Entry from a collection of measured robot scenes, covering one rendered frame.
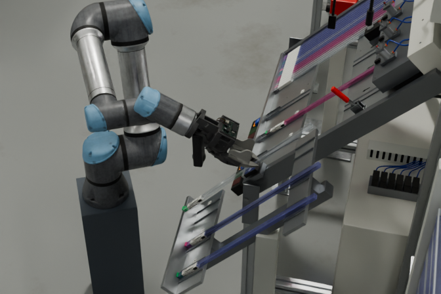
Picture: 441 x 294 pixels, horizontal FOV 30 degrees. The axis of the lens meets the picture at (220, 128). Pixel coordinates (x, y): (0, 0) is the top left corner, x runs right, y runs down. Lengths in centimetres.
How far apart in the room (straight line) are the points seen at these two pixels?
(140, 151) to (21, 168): 119
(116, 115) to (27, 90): 193
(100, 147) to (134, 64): 28
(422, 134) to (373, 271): 53
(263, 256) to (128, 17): 80
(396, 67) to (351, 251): 70
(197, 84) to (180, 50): 30
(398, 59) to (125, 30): 81
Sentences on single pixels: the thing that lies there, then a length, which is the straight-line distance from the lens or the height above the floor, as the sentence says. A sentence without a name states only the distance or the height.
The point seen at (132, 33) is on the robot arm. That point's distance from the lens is 248.
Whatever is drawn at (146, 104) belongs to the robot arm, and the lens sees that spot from 211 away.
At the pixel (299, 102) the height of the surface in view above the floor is 83.
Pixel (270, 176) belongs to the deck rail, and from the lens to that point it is 247.
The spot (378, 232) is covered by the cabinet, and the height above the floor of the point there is 61.
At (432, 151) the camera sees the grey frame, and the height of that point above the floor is 101.
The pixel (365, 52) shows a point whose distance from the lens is 256.
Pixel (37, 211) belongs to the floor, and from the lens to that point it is 349.
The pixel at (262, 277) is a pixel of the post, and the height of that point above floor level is 67.
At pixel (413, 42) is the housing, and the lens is 220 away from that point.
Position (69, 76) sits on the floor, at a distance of 415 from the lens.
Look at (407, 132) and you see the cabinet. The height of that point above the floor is 62.
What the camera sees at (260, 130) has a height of 73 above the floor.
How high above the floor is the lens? 250
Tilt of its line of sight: 41 degrees down
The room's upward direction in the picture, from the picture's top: 1 degrees clockwise
